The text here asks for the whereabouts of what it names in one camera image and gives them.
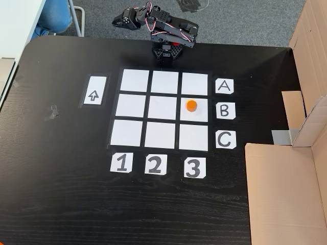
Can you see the paper sheet letter B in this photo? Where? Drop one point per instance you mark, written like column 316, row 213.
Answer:
column 225, row 111

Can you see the round orange token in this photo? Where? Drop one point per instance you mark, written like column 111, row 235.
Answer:
column 191, row 105

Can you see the paper sheet with arrow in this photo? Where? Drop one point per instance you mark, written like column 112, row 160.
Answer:
column 94, row 90

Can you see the paper sheet letter C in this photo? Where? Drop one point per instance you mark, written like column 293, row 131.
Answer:
column 225, row 139

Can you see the crumpled clear tape piece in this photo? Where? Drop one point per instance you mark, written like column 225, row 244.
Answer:
column 52, row 113

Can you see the brown cardboard screen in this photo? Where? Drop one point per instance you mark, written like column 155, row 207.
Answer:
column 283, row 194

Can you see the white desk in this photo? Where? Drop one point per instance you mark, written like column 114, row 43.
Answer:
column 18, row 28

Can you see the grey tape patch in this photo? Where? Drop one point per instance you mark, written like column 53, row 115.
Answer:
column 18, row 81

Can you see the grey metal chair frame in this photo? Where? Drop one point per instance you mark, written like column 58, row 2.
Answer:
column 78, row 19

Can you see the white nine-square grid sheet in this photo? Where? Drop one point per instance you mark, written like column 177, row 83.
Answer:
column 135, row 107

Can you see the paper sheet number 2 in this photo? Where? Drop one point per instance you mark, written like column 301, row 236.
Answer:
column 155, row 164

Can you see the person's leg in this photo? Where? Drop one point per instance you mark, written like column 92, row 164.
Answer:
column 52, row 18

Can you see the paper sheet number 1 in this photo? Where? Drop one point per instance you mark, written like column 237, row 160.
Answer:
column 121, row 162

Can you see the paper sheet letter A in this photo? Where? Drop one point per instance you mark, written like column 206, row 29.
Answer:
column 224, row 86

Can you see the paper sheet number 3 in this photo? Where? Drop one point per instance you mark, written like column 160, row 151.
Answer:
column 194, row 167

